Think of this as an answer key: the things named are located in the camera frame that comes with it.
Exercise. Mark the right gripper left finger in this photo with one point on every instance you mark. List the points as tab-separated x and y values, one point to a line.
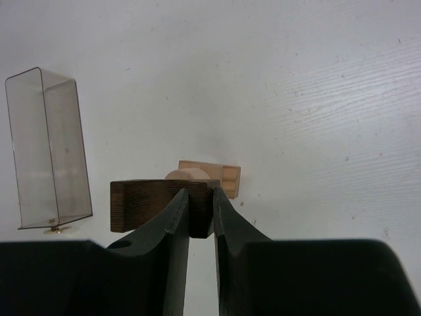
143	273

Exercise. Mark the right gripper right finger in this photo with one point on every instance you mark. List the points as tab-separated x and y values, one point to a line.
261	276

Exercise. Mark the dark brown notched block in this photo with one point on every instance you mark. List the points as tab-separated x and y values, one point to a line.
134	202

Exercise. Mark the light wood notched block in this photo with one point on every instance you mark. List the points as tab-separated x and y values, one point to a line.
228	175

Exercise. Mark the light wood rounded block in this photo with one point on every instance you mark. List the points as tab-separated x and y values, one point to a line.
188	174

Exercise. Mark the clear plastic box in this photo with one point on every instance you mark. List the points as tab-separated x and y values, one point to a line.
48	149

